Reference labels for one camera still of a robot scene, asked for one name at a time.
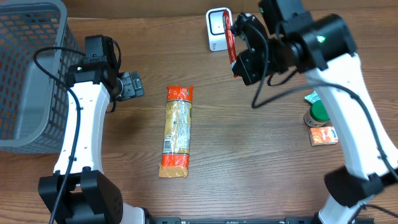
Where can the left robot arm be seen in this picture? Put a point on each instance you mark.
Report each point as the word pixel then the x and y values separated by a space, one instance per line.
pixel 78 191

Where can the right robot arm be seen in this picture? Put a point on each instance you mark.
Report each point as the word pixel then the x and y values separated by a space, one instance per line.
pixel 325 52

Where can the grey plastic mesh basket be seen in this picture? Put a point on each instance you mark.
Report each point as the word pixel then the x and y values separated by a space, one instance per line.
pixel 33 107

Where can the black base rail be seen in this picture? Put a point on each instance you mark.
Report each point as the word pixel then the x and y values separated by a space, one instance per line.
pixel 177 220

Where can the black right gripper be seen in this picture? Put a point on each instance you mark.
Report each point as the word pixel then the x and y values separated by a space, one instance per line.
pixel 248 65

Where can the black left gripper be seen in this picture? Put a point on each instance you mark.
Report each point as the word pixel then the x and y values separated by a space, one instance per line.
pixel 131 86

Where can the white barcode scanner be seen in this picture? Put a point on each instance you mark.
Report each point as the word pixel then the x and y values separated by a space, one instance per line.
pixel 215 28

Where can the orange Kleenex tissue pack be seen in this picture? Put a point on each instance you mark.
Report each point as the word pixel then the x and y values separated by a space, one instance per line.
pixel 322 135

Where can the red coffee sachet stick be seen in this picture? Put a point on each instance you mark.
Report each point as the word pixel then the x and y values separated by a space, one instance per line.
pixel 229 38

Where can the teal tissue pack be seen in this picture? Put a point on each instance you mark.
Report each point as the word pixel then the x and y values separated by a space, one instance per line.
pixel 312 98

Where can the green lidded jar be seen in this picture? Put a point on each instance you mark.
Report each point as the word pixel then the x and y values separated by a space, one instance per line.
pixel 316 115

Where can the orange spaghetti packet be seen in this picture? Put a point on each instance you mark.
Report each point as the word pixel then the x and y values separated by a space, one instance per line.
pixel 177 132

